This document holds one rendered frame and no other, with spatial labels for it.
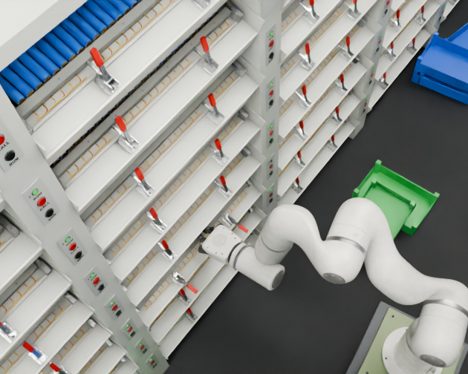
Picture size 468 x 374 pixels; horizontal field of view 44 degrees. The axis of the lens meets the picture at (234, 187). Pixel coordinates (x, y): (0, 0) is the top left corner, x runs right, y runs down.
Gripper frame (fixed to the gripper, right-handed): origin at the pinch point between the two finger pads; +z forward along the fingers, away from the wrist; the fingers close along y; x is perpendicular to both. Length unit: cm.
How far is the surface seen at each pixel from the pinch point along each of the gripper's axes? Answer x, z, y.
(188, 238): -11.1, -5.2, 7.6
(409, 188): 61, -31, -88
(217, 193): -12.3, -3.1, -9.4
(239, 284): 57, 2, -9
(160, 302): 7.7, -1.9, 24.5
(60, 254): -61, -14, 41
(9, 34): -111, -21, 28
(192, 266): 7.8, -2.1, 9.2
